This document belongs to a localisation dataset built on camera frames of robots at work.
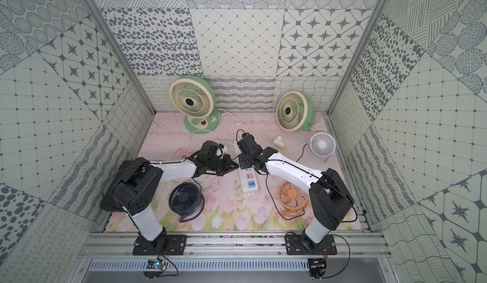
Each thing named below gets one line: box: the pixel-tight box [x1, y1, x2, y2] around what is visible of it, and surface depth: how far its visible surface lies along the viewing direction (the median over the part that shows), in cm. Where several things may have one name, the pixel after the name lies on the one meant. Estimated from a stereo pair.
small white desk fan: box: [309, 131, 337, 164], surface depth 97 cm
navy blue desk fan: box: [168, 182, 205, 223], surface depth 81 cm
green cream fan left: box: [169, 74, 221, 135], surface depth 95 cm
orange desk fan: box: [278, 180, 310, 219], surface depth 80 cm
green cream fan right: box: [276, 90, 317, 132], surface depth 103 cm
